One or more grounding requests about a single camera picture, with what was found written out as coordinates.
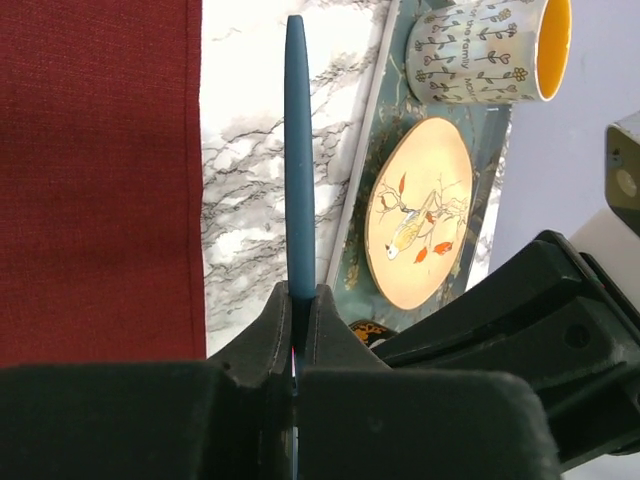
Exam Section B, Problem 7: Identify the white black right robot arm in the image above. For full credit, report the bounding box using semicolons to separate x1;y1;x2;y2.
375;207;639;469

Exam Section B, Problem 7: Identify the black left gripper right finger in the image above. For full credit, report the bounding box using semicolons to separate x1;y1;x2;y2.
297;285;561;480

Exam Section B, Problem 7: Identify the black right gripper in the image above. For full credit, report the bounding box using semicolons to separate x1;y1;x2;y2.
375;230;639;468

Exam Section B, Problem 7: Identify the teal floral serving tray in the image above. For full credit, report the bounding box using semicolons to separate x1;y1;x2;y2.
325;0;514;331

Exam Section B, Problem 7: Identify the dark red cloth napkin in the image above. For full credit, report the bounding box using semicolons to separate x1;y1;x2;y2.
1;1;205;366

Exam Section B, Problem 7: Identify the white floral mug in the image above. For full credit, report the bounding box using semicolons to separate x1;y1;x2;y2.
405;0;572;104

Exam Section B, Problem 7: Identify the red and black cup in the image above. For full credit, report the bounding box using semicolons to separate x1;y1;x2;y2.
349;320;397;349

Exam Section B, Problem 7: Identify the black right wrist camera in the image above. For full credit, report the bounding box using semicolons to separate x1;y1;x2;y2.
605;111;640;235

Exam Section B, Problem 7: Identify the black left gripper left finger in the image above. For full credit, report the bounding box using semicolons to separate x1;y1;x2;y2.
1;283;292;479

